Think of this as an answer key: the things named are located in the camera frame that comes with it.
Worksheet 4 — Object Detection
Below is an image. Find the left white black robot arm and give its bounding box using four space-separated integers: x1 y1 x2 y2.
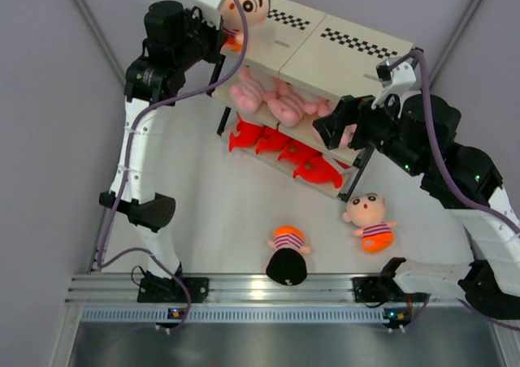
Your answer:
99 1 226 302

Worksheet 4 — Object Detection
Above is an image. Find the red whale plush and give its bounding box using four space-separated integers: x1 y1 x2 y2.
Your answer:
278 140 320 166
255 127 291 154
228 115 265 152
292 156 351 188

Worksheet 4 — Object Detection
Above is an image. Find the red whale plush rightmost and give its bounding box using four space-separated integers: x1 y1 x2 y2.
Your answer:
292 156 351 188

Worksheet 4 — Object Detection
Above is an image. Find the boy doll black hair back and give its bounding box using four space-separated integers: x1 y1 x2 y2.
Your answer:
266 225 311 287

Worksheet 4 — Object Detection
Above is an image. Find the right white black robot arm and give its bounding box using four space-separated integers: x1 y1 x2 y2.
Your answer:
312 93 519 320

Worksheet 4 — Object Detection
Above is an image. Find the pink striped frog plush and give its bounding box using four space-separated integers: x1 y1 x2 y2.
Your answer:
267 84 331 127
229 67 278 114
312 97 361 149

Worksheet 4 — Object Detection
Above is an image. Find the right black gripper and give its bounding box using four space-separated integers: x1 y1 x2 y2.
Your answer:
314 86 425 178

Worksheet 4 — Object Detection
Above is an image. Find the aluminium rail base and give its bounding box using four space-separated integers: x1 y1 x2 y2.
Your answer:
64 272 472 304

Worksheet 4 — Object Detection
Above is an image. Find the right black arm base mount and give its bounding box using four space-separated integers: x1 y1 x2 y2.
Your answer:
352 276 427 304

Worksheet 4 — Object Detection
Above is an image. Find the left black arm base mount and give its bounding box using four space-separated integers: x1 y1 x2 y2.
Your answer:
137 276 210 304

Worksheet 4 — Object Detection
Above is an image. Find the boy doll face up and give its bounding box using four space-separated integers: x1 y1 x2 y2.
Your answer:
221 0 271 52

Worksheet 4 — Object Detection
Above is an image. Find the beige three-tier shelf black frame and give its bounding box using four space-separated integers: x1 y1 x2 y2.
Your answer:
213 0 414 200

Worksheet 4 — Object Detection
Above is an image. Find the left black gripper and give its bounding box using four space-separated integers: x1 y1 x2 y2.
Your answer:
172 8 226 72

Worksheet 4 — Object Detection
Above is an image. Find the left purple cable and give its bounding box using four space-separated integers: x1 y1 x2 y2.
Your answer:
95 0 249 331

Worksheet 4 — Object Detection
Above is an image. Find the grey slotted cable duct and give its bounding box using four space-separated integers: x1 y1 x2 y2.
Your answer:
81 306 410 324

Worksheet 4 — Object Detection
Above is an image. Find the red whale plush leftmost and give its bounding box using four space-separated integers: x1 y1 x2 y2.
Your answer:
228 115 265 152

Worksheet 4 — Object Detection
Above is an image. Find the purple cable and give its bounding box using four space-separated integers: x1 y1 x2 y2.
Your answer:
95 0 249 331
385 50 520 334

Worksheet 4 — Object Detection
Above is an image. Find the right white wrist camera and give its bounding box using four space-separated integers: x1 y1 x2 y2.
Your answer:
371 57 416 110

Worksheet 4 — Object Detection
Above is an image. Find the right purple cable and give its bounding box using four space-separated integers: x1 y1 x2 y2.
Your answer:
385 50 520 334

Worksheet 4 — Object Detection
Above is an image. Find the boy doll near shelf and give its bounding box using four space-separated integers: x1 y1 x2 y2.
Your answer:
343 192 397 253

